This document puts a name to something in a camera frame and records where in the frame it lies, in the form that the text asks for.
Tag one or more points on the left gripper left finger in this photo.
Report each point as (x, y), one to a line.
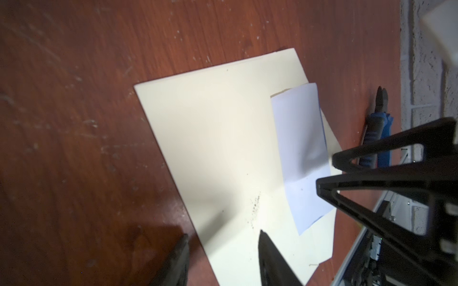
(174, 270)

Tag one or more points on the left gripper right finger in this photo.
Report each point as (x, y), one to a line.
(274, 270)

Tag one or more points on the white letter with blue border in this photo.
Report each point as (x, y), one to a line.
(303, 152)

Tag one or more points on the cream yellow envelope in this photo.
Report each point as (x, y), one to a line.
(215, 128)

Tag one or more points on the blue handled pliers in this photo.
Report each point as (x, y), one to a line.
(378, 126)

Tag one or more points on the aluminium front rail frame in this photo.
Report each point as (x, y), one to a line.
(371, 262)

